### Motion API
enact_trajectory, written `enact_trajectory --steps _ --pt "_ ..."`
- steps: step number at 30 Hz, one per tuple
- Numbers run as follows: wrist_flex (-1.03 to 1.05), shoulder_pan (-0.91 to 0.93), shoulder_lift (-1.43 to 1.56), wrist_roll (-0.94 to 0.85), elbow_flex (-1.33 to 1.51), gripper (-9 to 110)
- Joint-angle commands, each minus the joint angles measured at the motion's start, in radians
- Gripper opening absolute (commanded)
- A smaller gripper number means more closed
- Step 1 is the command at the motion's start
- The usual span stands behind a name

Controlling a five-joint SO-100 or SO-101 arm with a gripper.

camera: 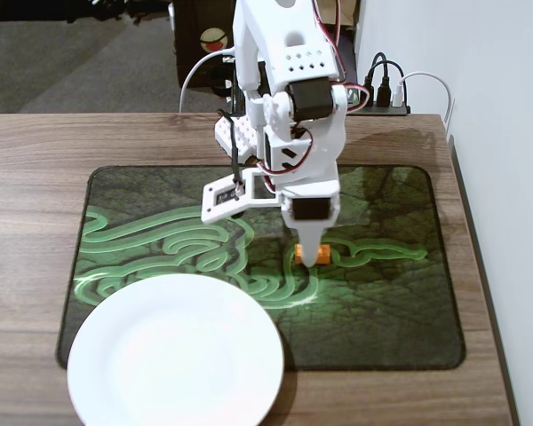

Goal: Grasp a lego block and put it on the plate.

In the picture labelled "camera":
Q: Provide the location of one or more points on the orange lego block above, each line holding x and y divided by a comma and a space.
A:
324, 255

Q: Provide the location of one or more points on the black power strip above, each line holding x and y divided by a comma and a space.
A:
382, 111

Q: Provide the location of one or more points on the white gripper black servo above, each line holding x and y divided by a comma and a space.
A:
310, 209

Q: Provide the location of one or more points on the green black patterned mouse mat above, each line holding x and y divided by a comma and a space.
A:
382, 310

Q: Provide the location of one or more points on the black table clamp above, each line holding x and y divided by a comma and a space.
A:
222, 82

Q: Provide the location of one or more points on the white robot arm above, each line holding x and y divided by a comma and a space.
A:
293, 57

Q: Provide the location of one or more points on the white round plate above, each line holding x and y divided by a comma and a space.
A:
173, 350

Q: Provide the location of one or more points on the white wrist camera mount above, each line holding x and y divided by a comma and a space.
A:
222, 206

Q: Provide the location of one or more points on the dark cabinet with round sticker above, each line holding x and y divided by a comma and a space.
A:
188, 62

